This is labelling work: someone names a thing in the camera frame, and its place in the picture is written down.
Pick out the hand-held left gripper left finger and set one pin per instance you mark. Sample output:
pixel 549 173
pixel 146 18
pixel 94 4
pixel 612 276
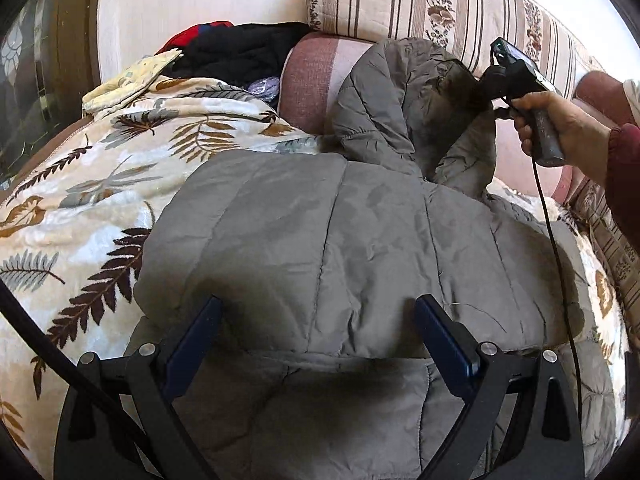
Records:
pixel 192 345

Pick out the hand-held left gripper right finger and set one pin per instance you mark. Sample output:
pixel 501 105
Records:
pixel 445 345

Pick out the grey hooded puffer jacket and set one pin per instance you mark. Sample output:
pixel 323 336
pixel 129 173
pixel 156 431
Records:
pixel 325 235

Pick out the person's right forearm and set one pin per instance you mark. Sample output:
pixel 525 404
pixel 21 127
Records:
pixel 627 170

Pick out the person's right hand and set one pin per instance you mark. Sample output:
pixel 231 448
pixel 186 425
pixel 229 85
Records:
pixel 580 135

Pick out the cream cloth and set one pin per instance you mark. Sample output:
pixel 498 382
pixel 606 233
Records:
pixel 632 100

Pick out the striped floral back cushion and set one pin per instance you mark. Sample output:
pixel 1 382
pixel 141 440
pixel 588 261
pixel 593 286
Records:
pixel 400 0

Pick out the striped floral side cushion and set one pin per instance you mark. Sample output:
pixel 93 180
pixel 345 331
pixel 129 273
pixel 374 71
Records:
pixel 597 230

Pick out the leaf print blanket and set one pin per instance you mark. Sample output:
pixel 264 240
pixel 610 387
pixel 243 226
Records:
pixel 75 210

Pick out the black rectangular device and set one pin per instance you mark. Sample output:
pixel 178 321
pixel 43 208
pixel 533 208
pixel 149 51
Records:
pixel 632 377

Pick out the pink bolster cushion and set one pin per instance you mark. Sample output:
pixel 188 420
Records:
pixel 310 80

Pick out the silver purple shiny item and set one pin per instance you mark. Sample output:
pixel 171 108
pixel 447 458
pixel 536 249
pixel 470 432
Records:
pixel 265 87

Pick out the pale yellow cloth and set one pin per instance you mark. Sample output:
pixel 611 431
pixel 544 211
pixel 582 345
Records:
pixel 130 80

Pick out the black garment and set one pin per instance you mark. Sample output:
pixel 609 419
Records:
pixel 240 55

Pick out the wooden door with glass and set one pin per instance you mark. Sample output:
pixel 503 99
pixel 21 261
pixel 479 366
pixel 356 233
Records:
pixel 45 85

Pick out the red garment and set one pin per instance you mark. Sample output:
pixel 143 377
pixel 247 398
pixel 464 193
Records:
pixel 175 40

